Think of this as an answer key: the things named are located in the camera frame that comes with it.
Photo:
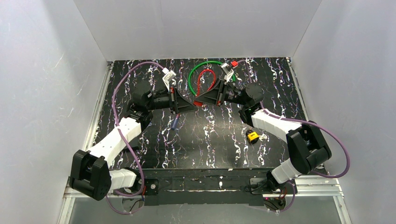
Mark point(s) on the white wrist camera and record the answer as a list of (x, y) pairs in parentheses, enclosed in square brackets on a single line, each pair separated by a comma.
[(229, 71), (169, 75)]

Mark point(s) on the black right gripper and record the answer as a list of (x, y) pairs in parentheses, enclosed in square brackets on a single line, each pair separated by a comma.
[(220, 94)]

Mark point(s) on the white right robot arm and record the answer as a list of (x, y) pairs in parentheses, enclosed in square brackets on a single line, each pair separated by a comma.
[(305, 141)]

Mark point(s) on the aluminium frame rail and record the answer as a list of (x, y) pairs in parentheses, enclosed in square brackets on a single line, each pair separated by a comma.
[(68, 202)]

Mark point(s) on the yellow padlock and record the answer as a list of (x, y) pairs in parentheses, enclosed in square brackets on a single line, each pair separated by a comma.
[(252, 136)]

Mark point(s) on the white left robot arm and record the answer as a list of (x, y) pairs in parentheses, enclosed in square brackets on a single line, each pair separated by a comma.
[(90, 173)]

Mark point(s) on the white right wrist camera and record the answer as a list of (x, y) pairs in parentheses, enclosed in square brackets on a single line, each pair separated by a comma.
[(229, 71)]

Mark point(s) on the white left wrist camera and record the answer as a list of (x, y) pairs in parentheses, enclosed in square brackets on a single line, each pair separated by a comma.
[(169, 75)]

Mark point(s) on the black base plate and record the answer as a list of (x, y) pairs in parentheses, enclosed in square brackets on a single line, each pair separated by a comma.
[(205, 186)]

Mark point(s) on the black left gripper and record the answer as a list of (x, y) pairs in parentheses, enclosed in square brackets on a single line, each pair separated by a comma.
[(173, 100)]

